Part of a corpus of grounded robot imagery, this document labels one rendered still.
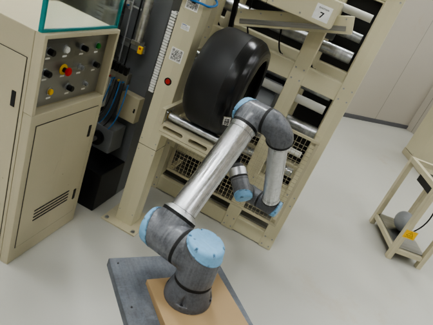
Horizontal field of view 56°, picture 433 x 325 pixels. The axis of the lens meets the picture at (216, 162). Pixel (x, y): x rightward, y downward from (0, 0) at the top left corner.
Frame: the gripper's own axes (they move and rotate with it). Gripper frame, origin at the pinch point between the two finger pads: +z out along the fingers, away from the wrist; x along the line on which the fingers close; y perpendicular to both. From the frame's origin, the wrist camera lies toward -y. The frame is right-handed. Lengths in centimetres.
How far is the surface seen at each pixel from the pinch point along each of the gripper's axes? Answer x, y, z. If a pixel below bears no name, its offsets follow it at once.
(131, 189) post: -51, 76, -3
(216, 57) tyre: -3.8, -17.7, 32.7
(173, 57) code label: -20, 7, 50
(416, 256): 190, 143, -85
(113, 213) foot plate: -65, 99, -12
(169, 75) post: -23, 15, 44
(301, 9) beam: 49, -20, 57
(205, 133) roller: -8.6, 18.3, 6.8
